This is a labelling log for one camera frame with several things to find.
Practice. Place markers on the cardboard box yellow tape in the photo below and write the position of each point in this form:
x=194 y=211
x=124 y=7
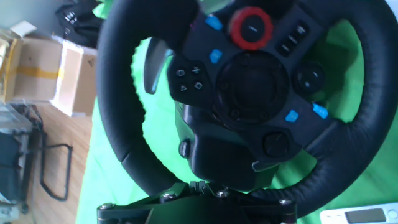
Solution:
x=34 y=71

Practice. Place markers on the silver kitchen scale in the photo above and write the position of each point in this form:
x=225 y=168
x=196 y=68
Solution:
x=335 y=216

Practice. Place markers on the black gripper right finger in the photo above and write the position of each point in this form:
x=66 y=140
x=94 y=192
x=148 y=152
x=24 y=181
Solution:
x=267 y=211

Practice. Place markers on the pale open cardboard box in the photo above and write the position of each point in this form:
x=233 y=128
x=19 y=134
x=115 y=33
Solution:
x=77 y=84

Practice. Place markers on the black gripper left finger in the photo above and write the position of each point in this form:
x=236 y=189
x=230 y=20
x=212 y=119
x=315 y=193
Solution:
x=130 y=211

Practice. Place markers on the black metal tube frame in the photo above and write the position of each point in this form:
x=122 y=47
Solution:
x=66 y=174

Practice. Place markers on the green cloth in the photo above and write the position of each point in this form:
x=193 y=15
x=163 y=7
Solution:
x=109 y=186

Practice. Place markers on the black bag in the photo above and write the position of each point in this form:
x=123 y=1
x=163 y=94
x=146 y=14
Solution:
x=81 y=21

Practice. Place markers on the black leather steering wheel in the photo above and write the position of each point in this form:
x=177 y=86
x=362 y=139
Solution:
x=118 y=93

